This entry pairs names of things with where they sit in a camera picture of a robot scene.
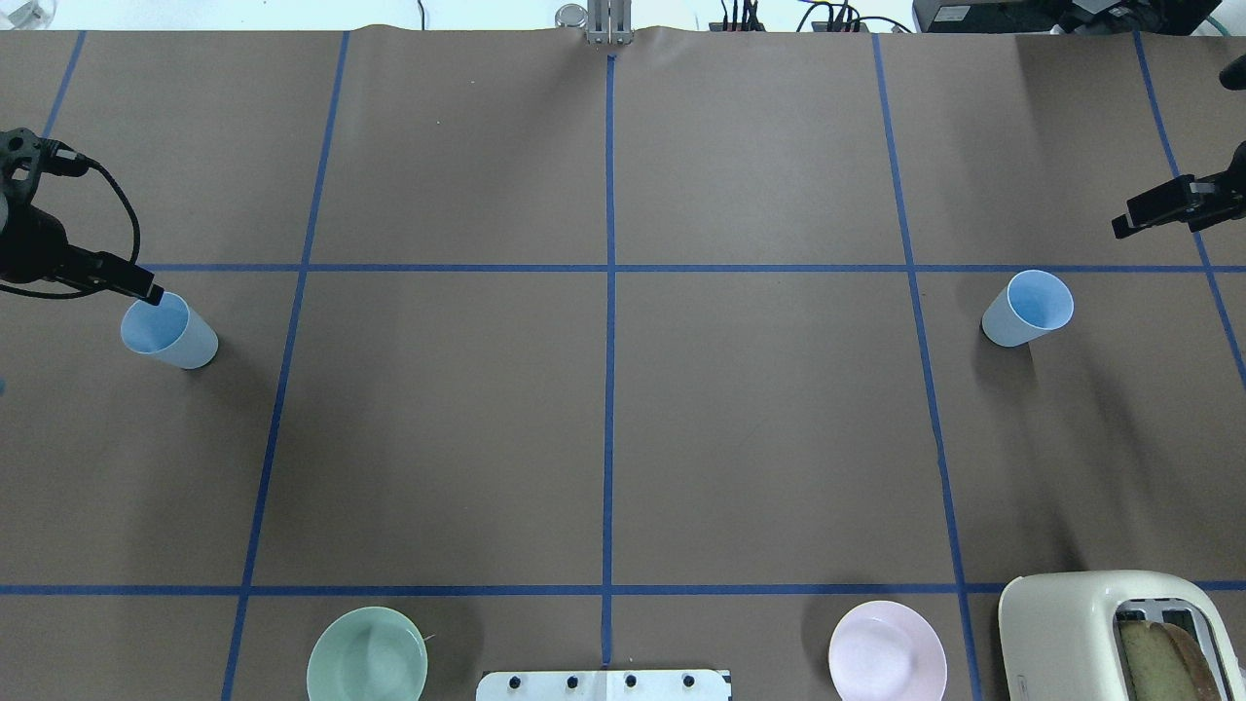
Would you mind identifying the bread slice in toaster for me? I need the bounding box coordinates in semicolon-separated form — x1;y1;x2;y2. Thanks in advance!
1118;620;1224;700

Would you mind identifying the cream toaster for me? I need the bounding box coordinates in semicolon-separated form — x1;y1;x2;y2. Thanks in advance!
998;570;1244;700

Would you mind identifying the aluminium frame post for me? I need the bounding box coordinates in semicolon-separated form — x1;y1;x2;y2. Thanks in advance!
584;0;635;46

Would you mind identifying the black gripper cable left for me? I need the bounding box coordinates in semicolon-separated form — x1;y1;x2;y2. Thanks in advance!
0;146;143;300

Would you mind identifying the green bowl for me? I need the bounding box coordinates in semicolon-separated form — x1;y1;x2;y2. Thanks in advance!
307;608;430;700

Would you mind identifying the pink bowl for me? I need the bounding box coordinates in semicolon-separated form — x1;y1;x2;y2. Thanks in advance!
826;600;948;700

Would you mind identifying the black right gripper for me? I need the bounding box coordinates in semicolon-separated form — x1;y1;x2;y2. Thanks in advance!
1111;142;1246;240

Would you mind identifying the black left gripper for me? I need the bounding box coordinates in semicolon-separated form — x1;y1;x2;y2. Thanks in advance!
1;128;164;306

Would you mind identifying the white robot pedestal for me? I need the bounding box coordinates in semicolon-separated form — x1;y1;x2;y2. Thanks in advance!
475;669;733;700

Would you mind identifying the blue cup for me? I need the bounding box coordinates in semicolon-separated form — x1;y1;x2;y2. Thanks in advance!
120;291;219;371
981;270;1077;347

